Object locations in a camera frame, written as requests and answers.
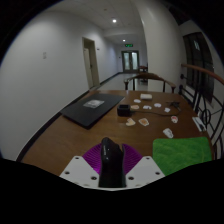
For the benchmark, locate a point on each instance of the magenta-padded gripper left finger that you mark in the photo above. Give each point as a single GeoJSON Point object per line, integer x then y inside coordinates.
{"type": "Point", "coordinates": [77, 168]}

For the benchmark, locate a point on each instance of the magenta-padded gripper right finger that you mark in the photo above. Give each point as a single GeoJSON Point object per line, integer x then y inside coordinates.
{"type": "Point", "coordinates": [146, 170]}

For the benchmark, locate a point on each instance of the green mouse pad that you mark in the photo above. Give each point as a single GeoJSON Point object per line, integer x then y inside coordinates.
{"type": "Point", "coordinates": [181, 154]}

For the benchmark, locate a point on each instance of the white shoe-shaped sticker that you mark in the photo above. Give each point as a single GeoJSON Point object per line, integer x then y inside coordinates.
{"type": "Point", "coordinates": [168, 133]}

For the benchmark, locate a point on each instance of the orange and white sticker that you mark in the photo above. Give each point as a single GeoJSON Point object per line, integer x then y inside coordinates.
{"type": "Point", "coordinates": [143, 121]}

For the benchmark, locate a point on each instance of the cream and yellow sticker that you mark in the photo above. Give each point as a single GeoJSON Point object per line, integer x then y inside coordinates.
{"type": "Point", "coordinates": [130, 122]}

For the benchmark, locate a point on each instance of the red and white sticker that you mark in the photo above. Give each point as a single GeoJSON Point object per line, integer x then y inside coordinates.
{"type": "Point", "coordinates": [174, 119]}

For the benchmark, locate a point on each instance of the black closed laptop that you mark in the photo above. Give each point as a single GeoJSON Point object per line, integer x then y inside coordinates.
{"type": "Point", "coordinates": [90, 110]}

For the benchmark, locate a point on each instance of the white flat sticker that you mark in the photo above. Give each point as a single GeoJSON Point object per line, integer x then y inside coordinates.
{"type": "Point", "coordinates": [147, 107]}
{"type": "Point", "coordinates": [167, 109]}

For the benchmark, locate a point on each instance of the tan round sticker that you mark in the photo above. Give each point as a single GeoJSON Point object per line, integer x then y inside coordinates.
{"type": "Point", "coordinates": [135, 107]}

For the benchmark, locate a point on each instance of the small black box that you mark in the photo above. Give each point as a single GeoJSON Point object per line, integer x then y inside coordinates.
{"type": "Point", "coordinates": [123, 110]}

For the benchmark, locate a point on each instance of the white round sticker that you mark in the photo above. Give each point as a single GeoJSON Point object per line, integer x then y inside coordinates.
{"type": "Point", "coordinates": [137, 100]}
{"type": "Point", "coordinates": [157, 105]}

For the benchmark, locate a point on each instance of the small white box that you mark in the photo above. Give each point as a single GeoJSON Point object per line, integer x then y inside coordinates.
{"type": "Point", "coordinates": [146, 96]}

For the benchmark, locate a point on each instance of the black railing with wooden handrail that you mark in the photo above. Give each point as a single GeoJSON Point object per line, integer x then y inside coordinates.
{"type": "Point", "coordinates": [203, 100]}

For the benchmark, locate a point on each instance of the wooden armchair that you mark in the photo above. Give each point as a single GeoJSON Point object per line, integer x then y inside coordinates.
{"type": "Point", "coordinates": [150, 77]}

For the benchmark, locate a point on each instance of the beige side door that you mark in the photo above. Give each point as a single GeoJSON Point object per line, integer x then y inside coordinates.
{"type": "Point", "coordinates": [90, 63]}

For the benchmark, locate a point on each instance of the glass double door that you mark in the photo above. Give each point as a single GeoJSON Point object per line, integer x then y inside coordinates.
{"type": "Point", "coordinates": [130, 61]}

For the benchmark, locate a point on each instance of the dark framed window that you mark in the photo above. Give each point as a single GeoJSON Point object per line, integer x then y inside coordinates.
{"type": "Point", "coordinates": [198, 63]}

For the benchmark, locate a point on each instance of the green exit sign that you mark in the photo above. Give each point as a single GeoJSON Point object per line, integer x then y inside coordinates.
{"type": "Point", "coordinates": [129, 45]}

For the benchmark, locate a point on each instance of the round ceiling light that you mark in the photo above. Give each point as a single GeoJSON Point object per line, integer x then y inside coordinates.
{"type": "Point", "coordinates": [114, 20]}

